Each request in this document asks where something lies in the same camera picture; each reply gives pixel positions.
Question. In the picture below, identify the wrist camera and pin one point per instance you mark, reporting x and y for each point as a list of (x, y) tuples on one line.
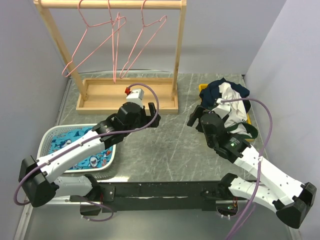
[(135, 95), (220, 101)]

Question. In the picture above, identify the yellow plastic tray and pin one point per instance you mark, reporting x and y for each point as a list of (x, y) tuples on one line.
[(204, 85)]

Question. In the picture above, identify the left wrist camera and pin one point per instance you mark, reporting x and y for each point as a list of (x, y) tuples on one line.
[(135, 95)]

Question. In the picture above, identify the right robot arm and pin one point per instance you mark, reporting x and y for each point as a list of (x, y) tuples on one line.
[(290, 199)]

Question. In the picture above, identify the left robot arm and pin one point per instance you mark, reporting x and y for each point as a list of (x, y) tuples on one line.
[(38, 177)]

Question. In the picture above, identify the blue shark print cloth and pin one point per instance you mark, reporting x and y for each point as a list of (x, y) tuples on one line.
[(95, 162)]

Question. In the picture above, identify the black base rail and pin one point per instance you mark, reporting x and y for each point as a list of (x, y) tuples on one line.
[(156, 196)]

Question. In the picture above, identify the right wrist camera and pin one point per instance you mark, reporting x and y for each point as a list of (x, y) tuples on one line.
[(220, 101)]

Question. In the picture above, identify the wooden clothes rack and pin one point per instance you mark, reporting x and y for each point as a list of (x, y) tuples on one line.
[(100, 95)]

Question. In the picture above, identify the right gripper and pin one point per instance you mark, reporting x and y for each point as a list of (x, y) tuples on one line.
[(197, 113)]

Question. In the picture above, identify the white plastic basket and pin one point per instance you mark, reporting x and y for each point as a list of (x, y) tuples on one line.
[(45, 143)]

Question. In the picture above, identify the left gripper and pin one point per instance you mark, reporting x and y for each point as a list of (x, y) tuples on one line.
[(146, 121)]

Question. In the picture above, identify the green and white t shirt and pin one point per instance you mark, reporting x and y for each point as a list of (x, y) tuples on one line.
[(234, 114)]

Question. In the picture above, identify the navy blue garment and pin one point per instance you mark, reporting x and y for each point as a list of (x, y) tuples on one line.
[(209, 94)]

